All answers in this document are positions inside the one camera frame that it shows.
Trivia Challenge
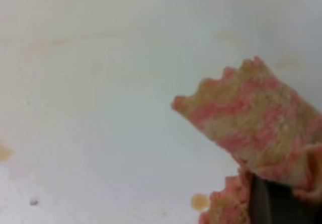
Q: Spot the pink stained rag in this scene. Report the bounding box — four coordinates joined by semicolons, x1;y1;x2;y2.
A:
172;57;321;223

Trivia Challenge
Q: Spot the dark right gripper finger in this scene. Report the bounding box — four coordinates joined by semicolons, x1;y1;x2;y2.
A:
249;175;321;224

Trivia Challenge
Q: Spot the small coffee drop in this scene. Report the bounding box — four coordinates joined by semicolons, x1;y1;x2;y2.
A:
191;193;209;211

